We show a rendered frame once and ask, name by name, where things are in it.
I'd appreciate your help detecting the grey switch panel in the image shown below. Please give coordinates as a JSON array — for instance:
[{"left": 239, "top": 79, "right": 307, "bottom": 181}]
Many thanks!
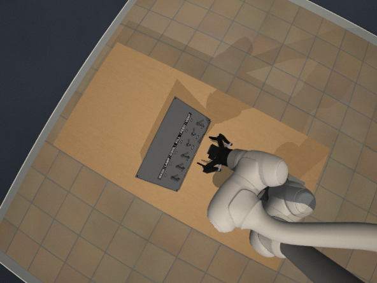
[{"left": 135, "top": 97, "right": 211, "bottom": 192}]

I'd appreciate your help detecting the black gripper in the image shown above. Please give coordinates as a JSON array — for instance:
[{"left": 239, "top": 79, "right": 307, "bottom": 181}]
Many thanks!
[{"left": 197, "top": 134, "right": 233, "bottom": 173}]

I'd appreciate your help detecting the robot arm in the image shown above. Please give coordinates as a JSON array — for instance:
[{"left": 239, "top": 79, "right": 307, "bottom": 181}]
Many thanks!
[{"left": 207, "top": 149, "right": 377, "bottom": 283}]

